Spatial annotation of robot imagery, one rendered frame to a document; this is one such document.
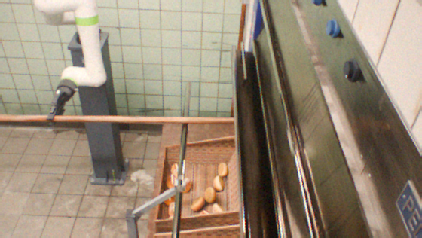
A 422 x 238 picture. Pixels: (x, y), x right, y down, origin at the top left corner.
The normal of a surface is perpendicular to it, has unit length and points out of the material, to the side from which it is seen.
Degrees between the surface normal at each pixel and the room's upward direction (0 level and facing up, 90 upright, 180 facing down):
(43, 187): 0
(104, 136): 90
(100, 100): 90
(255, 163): 9
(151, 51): 90
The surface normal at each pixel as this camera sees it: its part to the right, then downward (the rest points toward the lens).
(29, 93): 0.00, 0.63
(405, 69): -1.00, -0.04
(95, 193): 0.06, -0.77
